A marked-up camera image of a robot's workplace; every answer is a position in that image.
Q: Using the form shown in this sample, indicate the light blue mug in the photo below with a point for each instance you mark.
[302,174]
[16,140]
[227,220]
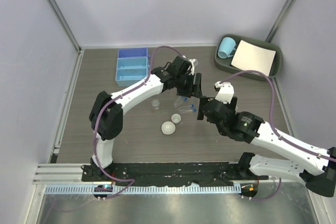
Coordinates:
[226,48]

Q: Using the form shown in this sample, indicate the white paper sheet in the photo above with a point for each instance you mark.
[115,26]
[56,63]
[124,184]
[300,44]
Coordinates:
[250,57]

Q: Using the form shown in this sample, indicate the small clear glass flask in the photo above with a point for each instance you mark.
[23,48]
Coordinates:
[155,103]

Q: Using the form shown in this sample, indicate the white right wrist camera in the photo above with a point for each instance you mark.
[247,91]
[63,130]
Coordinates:
[225,92]

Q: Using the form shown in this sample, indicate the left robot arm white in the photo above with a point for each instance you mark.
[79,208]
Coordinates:
[107,113]

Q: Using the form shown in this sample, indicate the white ceramic crucible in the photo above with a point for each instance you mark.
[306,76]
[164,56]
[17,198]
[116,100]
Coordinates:
[176,118]

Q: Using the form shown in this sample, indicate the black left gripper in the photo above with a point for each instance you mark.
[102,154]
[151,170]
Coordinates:
[190,91]

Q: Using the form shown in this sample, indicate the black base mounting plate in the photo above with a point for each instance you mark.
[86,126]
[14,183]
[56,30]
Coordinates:
[204,174]

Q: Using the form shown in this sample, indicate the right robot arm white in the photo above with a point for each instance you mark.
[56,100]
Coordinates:
[307,164]

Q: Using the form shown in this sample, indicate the blue three-compartment organizer bin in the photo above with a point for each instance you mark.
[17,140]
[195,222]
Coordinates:
[132,66]

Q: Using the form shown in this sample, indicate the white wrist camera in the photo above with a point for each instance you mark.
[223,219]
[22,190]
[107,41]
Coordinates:
[193,64]
[225,92]

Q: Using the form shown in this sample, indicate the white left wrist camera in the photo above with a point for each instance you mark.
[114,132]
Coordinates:
[193,64]

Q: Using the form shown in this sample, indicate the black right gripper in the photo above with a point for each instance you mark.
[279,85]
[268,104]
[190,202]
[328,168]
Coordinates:
[233,104]

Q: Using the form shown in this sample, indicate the white slotted cable duct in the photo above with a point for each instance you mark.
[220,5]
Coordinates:
[104,189]

